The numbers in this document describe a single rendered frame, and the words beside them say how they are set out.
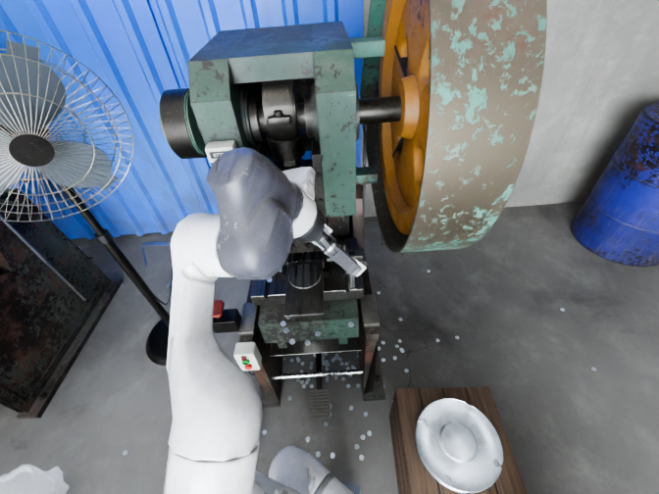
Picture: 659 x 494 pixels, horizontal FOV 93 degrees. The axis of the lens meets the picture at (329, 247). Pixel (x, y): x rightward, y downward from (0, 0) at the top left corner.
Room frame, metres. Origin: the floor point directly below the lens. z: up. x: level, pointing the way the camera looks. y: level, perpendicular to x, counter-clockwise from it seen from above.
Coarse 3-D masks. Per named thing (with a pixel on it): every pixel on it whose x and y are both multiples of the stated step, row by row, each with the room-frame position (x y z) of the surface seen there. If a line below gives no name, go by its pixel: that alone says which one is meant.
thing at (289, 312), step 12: (288, 264) 0.85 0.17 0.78; (300, 264) 0.84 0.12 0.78; (312, 264) 0.84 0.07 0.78; (288, 276) 0.78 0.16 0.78; (300, 276) 0.77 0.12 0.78; (312, 276) 0.77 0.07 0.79; (288, 288) 0.72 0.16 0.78; (300, 288) 0.72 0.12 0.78; (312, 288) 0.71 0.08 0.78; (288, 300) 0.67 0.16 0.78; (300, 300) 0.67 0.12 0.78; (312, 300) 0.66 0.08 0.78; (324, 300) 0.66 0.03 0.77; (288, 312) 0.62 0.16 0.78; (300, 312) 0.62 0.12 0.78; (312, 312) 0.61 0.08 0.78; (324, 312) 0.61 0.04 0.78
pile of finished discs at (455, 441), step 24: (432, 408) 0.40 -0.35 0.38; (456, 408) 0.40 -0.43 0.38; (432, 432) 0.32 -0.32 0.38; (456, 432) 0.31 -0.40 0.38; (480, 432) 0.31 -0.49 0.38; (432, 456) 0.25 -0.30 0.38; (456, 456) 0.24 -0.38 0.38; (480, 456) 0.24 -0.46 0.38; (456, 480) 0.18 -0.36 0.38; (480, 480) 0.17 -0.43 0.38
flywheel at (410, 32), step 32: (416, 0) 0.97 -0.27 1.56; (384, 32) 1.19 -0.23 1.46; (416, 32) 0.93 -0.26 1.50; (384, 64) 1.19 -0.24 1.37; (416, 64) 0.90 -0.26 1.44; (384, 96) 1.19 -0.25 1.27; (416, 96) 0.84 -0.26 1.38; (384, 128) 1.14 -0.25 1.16; (416, 128) 0.82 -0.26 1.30; (384, 160) 1.06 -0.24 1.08; (416, 160) 0.80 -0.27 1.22; (416, 192) 0.74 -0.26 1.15
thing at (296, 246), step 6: (276, 162) 0.95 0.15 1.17; (300, 162) 0.90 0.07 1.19; (306, 162) 0.93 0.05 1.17; (312, 162) 0.93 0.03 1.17; (282, 168) 0.88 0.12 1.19; (288, 168) 0.87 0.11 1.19; (294, 168) 0.87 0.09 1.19; (294, 240) 0.79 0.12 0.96; (294, 246) 0.79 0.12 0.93; (300, 246) 0.79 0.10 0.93; (306, 246) 0.78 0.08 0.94; (312, 246) 0.79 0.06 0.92; (294, 252) 0.79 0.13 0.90; (300, 252) 0.79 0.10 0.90
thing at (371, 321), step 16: (352, 224) 1.13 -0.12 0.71; (368, 272) 0.90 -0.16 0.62; (368, 288) 0.82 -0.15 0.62; (368, 304) 0.72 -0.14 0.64; (368, 320) 0.65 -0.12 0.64; (368, 336) 0.60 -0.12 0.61; (368, 352) 0.60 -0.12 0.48; (368, 368) 0.60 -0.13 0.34; (368, 384) 0.60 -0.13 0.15; (368, 400) 0.58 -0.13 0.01
